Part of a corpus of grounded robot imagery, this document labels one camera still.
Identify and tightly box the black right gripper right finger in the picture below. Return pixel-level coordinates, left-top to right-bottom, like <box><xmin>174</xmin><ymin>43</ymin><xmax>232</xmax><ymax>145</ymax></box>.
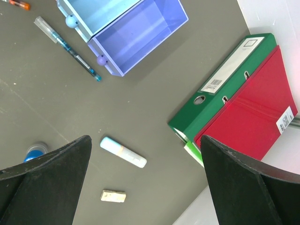
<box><xmin>201</xmin><ymin>135</ymin><xmax>300</xmax><ymax>225</ymax></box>

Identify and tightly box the red folder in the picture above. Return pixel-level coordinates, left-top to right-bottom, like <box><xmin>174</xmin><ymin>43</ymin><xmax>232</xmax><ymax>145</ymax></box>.
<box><xmin>194</xmin><ymin>46</ymin><xmax>298</xmax><ymax>160</ymax></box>

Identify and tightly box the blue white highlighter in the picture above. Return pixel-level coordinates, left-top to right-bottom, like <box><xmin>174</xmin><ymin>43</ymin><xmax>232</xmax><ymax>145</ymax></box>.
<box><xmin>99</xmin><ymin>136</ymin><xmax>147</xmax><ymax>168</ymax></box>

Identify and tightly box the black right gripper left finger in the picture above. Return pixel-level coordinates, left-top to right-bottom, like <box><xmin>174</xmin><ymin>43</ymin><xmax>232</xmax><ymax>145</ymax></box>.
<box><xmin>0</xmin><ymin>135</ymin><xmax>92</xmax><ymax>225</ymax></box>

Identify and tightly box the white eraser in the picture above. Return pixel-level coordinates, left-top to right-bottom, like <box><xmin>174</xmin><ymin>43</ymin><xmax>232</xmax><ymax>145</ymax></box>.
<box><xmin>100</xmin><ymin>190</ymin><xmax>126</xmax><ymax>203</ymax></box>

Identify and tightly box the aluminium frame rail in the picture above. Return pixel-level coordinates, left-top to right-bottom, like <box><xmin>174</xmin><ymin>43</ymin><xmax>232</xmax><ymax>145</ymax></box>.
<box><xmin>289</xmin><ymin>116</ymin><xmax>300</xmax><ymax>129</ymax></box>

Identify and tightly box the purple plastic drawer bin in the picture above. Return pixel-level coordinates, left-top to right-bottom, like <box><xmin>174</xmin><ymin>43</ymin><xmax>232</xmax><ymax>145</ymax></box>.
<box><xmin>88</xmin><ymin>0</ymin><xmax>188</xmax><ymax>77</ymax></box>

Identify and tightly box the blue clear pen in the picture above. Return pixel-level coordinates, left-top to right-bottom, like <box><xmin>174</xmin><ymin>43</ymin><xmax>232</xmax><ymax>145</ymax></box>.
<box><xmin>34</xmin><ymin>16</ymin><xmax>102</xmax><ymax>82</ymax></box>

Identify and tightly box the light blue drawer bin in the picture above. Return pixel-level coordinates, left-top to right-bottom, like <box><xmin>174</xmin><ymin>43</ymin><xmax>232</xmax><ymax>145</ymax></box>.
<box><xmin>56</xmin><ymin>0</ymin><xmax>139</xmax><ymax>42</ymax></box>

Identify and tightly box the green lever arch binder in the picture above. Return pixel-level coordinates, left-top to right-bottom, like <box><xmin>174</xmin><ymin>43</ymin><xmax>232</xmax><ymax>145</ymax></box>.
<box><xmin>167</xmin><ymin>32</ymin><xmax>278</xmax><ymax>168</ymax></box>

